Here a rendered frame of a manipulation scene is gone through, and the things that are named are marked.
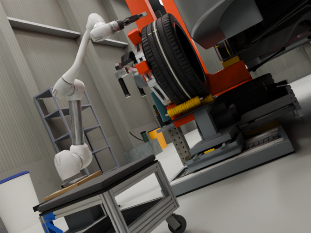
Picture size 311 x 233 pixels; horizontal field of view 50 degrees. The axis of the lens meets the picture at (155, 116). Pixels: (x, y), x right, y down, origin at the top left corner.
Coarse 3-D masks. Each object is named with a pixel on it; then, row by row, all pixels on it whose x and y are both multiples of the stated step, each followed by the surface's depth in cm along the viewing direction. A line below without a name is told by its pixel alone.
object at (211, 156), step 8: (240, 136) 240; (224, 144) 210; (232, 144) 208; (240, 144) 220; (200, 152) 229; (208, 152) 213; (216, 152) 211; (224, 152) 209; (232, 152) 208; (240, 152) 207; (192, 160) 216; (200, 160) 214; (208, 160) 213; (216, 160) 211; (192, 168) 217; (200, 168) 219
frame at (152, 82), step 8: (136, 48) 232; (136, 56) 226; (144, 56) 225; (152, 72) 225; (152, 80) 224; (152, 88) 227; (160, 88) 228; (160, 96) 233; (168, 96) 237; (168, 104) 249
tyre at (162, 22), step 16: (144, 32) 227; (160, 32) 218; (144, 48) 220; (176, 48) 211; (160, 64) 216; (176, 64) 213; (160, 80) 219; (176, 80) 218; (192, 80) 218; (176, 96) 226; (192, 96) 231
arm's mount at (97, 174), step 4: (96, 172) 265; (100, 172) 270; (88, 176) 264; (92, 176) 259; (96, 176) 263; (84, 180) 249; (88, 180) 253; (76, 184) 240; (80, 184) 243; (64, 188) 255; (68, 188) 243; (72, 188) 242; (56, 192) 249; (60, 192) 246; (64, 192) 245; (48, 196) 251; (52, 196) 249; (44, 200) 253
